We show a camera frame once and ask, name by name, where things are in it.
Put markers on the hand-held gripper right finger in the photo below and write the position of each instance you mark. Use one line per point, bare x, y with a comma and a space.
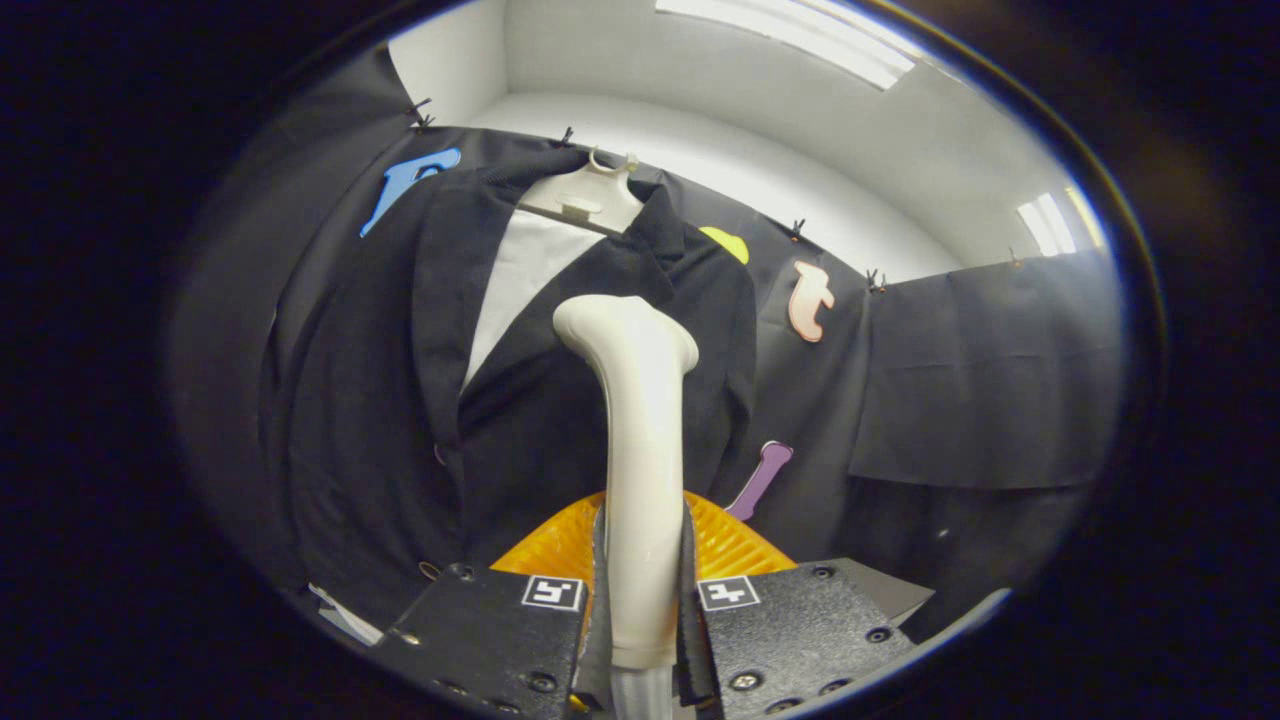
692, 640

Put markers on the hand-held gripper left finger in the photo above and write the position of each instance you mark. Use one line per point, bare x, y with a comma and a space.
598, 640

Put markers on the black suit jacket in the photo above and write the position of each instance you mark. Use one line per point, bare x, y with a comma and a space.
370, 400

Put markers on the black backdrop cloth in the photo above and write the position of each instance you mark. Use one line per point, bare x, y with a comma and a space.
980, 380

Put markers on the row of black cloth clips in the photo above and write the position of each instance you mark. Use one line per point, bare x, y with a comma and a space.
873, 282

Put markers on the small ceiling light panel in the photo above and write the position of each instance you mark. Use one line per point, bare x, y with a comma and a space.
1045, 225

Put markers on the long ceiling light panel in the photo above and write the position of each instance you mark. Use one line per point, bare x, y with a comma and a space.
800, 45

